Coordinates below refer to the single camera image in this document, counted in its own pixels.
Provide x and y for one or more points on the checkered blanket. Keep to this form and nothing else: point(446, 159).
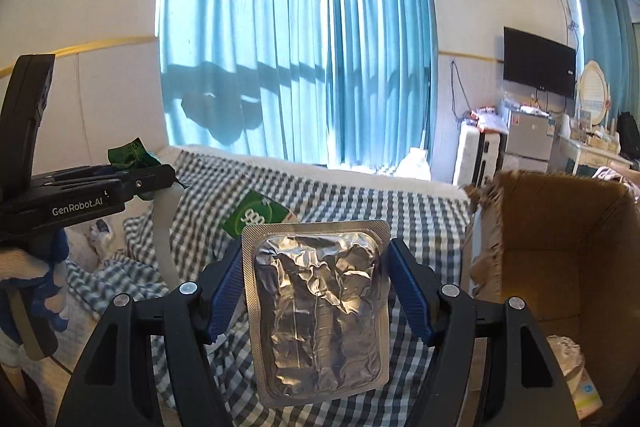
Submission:
point(330, 202)

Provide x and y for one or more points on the white dressing table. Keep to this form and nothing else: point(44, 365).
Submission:
point(595, 149)

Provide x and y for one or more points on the black wall television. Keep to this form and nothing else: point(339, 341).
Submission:
point(537, 62)

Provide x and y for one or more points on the person's left hand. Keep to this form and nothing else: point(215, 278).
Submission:
point(22, 264)

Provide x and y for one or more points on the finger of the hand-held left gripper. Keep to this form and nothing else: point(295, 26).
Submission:
point(140, 171)
point(147, 188)

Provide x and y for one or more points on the white suitcase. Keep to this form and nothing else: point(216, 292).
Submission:
point(475, 154)

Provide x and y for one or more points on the green medicine box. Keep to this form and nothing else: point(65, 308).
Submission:
point(250, 214)

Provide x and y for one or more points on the white oval mirror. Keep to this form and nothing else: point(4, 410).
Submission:
point(592, 89)

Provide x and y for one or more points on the brown cardboard box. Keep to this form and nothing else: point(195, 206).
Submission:
point(565, 247)

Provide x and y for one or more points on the silver foil blister pack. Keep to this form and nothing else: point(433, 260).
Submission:
point(320, 307)

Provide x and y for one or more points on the black backpack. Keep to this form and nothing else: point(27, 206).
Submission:
point(629, 132)

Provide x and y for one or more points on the silver mini fridge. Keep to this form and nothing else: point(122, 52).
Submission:
point(527, 139)

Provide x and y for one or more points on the white printed plastic bag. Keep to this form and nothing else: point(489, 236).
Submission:
point(102, 234)

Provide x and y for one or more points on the white tissue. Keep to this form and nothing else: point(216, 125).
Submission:
point(565, 351)

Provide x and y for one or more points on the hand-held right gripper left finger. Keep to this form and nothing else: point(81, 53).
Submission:
point(225, 289)

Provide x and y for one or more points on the red and white bags pile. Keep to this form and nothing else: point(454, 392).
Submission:
point(485, 114)

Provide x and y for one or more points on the dark green packet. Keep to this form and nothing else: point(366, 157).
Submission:
point(131, 154)

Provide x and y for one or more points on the clear plastic bag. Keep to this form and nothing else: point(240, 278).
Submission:
point(415, 163)

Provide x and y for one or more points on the teal window curtain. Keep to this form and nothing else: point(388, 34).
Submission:
point(380, 47)
point(600, 17)
point(240, 32)

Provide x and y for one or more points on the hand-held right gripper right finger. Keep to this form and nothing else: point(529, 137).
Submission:
point(411, 294)

